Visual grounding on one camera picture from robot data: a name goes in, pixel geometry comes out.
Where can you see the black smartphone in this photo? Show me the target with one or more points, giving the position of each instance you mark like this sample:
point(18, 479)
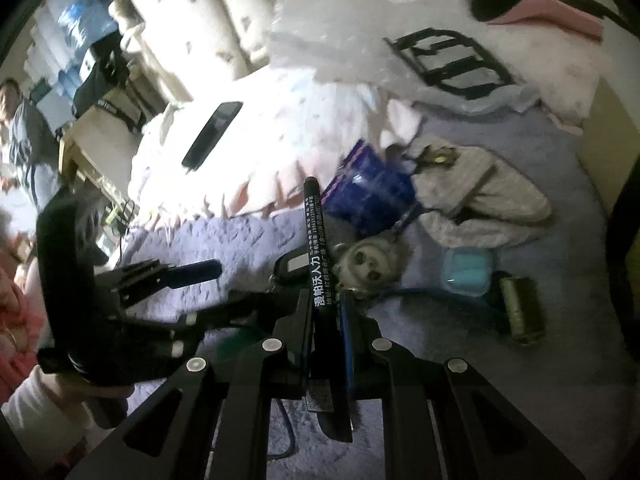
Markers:
point(212, 132)

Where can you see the person's left forearm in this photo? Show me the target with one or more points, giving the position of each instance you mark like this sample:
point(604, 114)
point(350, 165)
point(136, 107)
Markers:
point(40, 400)

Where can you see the clear bag with black print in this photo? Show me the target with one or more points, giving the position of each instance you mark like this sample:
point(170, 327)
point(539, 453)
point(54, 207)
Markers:
point(340, 35)

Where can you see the light blue earbuds case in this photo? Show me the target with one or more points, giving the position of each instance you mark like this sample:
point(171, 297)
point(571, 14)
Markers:
point(467, 272)

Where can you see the olive metallic cylinder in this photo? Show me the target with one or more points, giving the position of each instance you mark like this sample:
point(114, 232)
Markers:
point(520, 310)

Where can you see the light wooden desk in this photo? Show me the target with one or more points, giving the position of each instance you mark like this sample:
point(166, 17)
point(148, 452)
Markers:
point(92, 125)

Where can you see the black car key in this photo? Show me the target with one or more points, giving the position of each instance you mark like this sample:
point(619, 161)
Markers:
point(292, 266)

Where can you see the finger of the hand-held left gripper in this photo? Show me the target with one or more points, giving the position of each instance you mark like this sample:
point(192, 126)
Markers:
point(235, 310)
point(195, 271)

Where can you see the cream pouch with dark bow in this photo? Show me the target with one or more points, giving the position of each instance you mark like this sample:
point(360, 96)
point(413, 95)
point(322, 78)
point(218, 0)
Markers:
point(510, 195)

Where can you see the pink ruffled blanket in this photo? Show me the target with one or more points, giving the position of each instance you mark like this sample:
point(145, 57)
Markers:
point(260, 130)

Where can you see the black pen with white print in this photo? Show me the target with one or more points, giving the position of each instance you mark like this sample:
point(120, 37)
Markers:
point(315, 240)

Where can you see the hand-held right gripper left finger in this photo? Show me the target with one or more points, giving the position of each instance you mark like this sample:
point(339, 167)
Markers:
point(295, 330)

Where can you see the black plastic frame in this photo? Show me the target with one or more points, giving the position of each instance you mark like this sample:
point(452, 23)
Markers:
point(467, 91)

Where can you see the stack of white blue boxes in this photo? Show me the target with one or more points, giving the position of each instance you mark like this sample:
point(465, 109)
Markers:
point(65, 20)

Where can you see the cream embroidered quilt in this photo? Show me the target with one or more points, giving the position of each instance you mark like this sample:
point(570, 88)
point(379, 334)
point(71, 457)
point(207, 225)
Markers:
point(200, 10)

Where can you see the person's pink garment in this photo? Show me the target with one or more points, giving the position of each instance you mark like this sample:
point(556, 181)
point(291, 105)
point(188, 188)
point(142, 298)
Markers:
point(15, 320)

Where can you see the blue snack packet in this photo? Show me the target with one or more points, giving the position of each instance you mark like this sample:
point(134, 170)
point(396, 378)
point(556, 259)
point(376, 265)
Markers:
point(370, 190)

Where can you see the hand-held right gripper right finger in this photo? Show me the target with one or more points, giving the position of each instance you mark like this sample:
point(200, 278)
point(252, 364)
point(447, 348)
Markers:
point(347, 340)

